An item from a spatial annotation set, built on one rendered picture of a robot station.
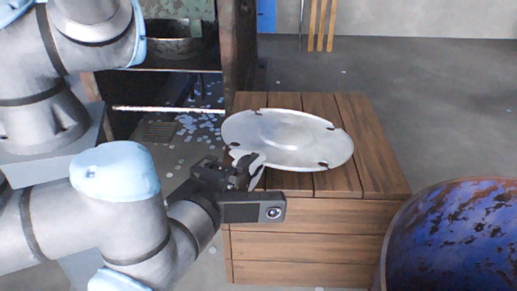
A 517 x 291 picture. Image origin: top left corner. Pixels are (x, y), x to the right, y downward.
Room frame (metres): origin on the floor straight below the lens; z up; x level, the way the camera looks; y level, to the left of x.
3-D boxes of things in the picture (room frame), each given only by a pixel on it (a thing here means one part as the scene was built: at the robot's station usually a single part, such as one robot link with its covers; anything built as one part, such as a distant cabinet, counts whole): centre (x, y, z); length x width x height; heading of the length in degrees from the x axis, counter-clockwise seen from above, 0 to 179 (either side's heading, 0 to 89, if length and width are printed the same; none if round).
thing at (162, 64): (1.30, 0.31, 0.31); 0.43 x 0.42 x 0.01; 86
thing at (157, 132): (1.15, 0.32, 0.14); 0.59 x 0.10 x 0.05; 176
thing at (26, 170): (0.51, 0.40, 0.23); 0.19 x 0.19 x 0.45; 15
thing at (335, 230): (0.65, -0.12, 0.18); 0.40 x 0.38 x 0.35; 178
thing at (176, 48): (1.29, 0.31, 0.36); 0.34 x 0.34 x 0.10
